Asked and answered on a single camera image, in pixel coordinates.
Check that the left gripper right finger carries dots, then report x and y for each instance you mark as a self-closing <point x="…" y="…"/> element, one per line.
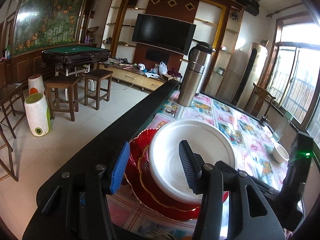
<point x="202" y="177"/>

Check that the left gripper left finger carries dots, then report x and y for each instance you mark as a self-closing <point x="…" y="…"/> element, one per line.
<point x="107" y="177"/>

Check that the white paper bowl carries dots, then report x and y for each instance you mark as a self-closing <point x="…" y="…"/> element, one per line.
<point x="280" y="154"/>
<point x="165" y="164"/>

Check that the small red scalloped plate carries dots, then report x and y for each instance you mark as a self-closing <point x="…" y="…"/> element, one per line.
<point x="155" y="191"/>

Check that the large red wedding plate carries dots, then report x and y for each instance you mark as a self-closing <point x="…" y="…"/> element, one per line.
<point x="137" y="146"/>

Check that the colourful plastic tablecloth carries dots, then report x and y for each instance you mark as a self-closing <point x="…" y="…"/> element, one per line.
<point x="252" y="145"/>

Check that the clear bottle green lid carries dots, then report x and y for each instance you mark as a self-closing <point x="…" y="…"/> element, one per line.
<point x="284" y="124"/>

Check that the small black jar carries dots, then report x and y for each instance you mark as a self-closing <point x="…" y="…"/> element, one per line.
<point x="263" y="121"/>

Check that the wooden chair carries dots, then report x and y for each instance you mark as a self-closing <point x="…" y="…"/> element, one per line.
<point x="259" y="102"/>

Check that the wooden stool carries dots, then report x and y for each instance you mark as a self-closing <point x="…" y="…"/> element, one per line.
<point x="99" y="93"/>
<point x="62" y="95"/>

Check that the low wooden tv cabinet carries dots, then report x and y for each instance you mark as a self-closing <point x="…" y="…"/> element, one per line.
<point x="133" y="77"/>

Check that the slim steel thermos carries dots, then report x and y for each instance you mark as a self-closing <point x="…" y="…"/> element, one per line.
<point x="190" y="83"/>

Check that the white orange ceramic stool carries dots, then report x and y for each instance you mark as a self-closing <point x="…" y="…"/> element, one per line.
<point x="36" y="84"/>

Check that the large steel thermos jug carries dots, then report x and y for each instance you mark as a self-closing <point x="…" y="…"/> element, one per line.
<point x="200" y="57"/>

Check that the mahjong table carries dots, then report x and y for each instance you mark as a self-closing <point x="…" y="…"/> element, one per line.
<point x="74" y="60"/>

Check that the tall white air conditioner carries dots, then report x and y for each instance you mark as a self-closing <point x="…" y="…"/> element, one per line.
<point x="254" y="66"/>

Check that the flat screen television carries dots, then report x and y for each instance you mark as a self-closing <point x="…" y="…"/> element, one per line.
<point x="164" y="32"/>

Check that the flower garden wall painting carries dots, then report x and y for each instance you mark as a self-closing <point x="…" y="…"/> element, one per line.
<point x="45" y="23"/>

